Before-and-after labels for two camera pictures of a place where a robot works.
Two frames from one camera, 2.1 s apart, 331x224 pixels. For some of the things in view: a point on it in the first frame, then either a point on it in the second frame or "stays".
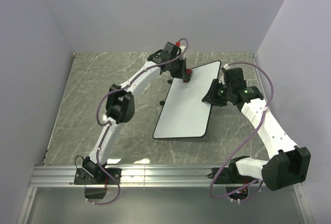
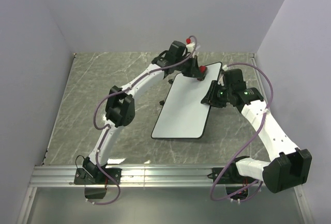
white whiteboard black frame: [184, 115] stays
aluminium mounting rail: [61, 176] stays
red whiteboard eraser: [188, 72] → [202, 69]
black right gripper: [210, 95] stays
